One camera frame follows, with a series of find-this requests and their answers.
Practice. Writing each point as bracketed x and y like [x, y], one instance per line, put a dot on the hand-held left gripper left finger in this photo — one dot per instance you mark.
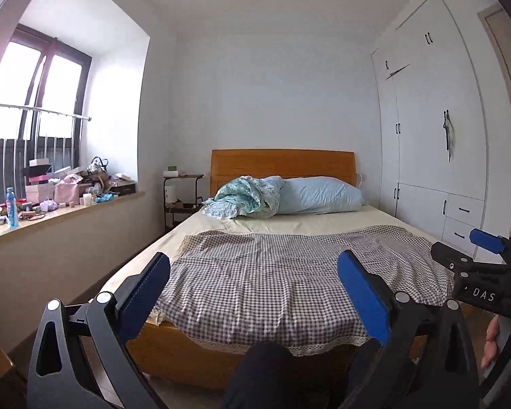
[147, 298]

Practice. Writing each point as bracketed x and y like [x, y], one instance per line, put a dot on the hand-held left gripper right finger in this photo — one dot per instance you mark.
[366, 298]

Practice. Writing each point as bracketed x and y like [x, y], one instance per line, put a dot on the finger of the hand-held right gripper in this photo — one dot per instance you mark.
[489, 240]
[451, 257]

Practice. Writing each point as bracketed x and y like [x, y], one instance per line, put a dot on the person's right hand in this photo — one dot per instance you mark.
[490, 345]

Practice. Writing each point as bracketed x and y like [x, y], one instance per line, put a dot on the beige bed sheet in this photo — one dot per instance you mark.
[323, 221]

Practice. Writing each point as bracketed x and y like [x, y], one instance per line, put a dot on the dark metal nightstand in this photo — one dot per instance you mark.
[183, 211]

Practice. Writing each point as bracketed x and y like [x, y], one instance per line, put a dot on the beige windowsill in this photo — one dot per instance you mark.
[89, 211]

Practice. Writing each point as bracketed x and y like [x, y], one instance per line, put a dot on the brown checked blanket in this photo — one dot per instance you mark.
[259, 277]

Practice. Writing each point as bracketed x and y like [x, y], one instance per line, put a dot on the white round jar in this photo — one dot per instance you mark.
[173, 191]

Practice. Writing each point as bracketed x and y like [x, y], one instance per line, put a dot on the light blue pillow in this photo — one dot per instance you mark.
[323, 196]

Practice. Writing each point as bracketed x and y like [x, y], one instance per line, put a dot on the white green box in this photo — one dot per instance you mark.
[171, 172]

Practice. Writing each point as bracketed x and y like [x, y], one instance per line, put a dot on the person's dark trouser leg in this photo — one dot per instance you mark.
[264, 379]

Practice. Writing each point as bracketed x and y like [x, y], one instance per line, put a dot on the pink bag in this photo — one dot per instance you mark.
[66, 192]

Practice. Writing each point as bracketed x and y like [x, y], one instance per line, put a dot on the green lace quilt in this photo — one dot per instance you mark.
[242, 198]

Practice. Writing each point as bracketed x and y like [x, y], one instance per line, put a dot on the beige door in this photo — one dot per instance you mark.
[504, 93]

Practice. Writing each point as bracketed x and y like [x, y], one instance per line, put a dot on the pile of boxes and cosmetics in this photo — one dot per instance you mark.
[38, 191]

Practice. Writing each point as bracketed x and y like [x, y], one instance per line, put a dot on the white wardrobe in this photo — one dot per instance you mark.
[426, 93]

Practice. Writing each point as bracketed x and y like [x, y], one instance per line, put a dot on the blue plastic bottle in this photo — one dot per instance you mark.
[12, 208]

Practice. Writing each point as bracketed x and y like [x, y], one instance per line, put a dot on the metal window railing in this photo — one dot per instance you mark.
[8, 157]

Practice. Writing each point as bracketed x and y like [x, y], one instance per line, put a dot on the white curtain rod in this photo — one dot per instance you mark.
[38, 110]

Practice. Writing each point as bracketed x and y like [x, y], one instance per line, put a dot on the dark framed window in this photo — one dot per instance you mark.
[59, 93]

